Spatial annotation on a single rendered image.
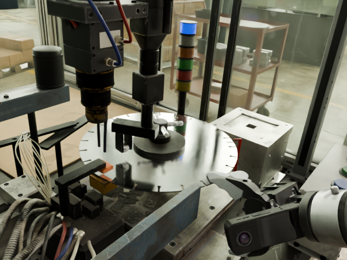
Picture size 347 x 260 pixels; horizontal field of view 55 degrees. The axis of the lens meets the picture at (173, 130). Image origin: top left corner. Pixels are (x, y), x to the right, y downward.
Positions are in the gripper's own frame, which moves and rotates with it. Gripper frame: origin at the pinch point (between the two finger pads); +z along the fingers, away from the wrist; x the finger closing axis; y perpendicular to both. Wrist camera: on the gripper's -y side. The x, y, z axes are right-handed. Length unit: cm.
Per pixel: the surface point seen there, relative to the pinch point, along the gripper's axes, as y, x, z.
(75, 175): -20.8, 14.4, 5.9
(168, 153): -1.5, 12.8, 7.0
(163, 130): -1.3, 17.4, 6.5
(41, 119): -3, 33, 77
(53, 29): 22, 76, 104
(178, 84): 21.5, 28.6, 25.7
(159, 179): -7.5, 9.2, 3.0
